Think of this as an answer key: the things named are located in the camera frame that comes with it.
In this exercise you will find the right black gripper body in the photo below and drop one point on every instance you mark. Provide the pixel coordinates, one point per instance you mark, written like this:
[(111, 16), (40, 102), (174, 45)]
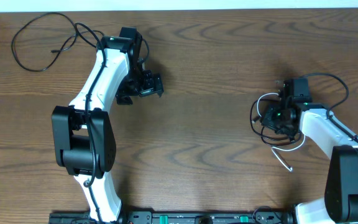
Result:
[(274, 118)]

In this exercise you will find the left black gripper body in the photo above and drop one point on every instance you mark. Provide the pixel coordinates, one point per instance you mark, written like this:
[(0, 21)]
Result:
[(143, 84)]

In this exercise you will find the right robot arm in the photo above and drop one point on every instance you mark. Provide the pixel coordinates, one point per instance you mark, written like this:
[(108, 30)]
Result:
[(317, 122)]

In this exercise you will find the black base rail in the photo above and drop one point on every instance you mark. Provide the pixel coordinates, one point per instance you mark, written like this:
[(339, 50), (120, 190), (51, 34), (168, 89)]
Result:
[(261, 216)]

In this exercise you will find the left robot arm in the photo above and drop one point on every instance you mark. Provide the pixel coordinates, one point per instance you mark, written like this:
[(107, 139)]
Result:
[(84, 141)]

